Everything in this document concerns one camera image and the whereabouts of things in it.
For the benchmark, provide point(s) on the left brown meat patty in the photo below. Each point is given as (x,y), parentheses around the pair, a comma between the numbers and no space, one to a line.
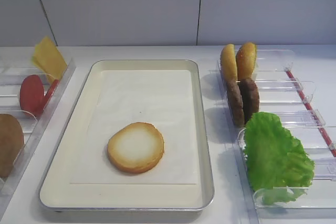
(236,103)

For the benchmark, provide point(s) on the brown meat patty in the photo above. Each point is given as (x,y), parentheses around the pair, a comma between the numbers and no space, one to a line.
(250,97)
(236,103)

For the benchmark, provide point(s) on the right brown meat patty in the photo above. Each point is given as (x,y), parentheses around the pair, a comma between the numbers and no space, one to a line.
(250,97)

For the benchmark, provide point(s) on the red tomato slice back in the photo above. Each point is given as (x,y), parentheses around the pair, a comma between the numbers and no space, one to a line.
(48,95)

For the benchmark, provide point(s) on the red tomato slice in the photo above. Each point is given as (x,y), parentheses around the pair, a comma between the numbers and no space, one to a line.
(48,95)
(31,95)

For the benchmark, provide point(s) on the yellow cheese slice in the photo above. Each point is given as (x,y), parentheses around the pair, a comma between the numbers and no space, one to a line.
(48,59)

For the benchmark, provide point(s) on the green lettuce leaf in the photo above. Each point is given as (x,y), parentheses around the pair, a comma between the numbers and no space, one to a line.
(277,163)

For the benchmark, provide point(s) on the red tomato slice front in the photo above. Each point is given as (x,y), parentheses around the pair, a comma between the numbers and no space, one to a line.
(31,95)

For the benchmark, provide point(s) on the white parchment paper sheet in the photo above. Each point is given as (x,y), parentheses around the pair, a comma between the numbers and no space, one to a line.
(163,98)

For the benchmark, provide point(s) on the metal baking tray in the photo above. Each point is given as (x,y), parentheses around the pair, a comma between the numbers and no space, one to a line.
(59,193)

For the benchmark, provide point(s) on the bottom bun slice on tray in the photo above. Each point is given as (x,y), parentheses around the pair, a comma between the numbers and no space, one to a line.
(136,148)

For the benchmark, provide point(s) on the left top bun right rack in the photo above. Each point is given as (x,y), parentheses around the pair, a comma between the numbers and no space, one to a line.
(228,63)

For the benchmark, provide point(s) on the bun rack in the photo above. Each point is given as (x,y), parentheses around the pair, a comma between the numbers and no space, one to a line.
(228,63)
(245,60)

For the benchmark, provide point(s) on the right clear acrylic rack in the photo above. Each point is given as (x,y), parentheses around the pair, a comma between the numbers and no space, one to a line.
(290,98)

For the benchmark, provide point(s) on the clear acrylic rack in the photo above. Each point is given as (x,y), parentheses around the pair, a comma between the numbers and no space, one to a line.
(290,98)
(33,127)

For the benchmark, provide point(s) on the left clear acrylic rack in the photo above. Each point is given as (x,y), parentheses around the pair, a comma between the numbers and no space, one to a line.
(33,127)

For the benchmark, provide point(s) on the brown bun in left rack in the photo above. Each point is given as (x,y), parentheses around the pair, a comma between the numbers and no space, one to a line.
(12,141)

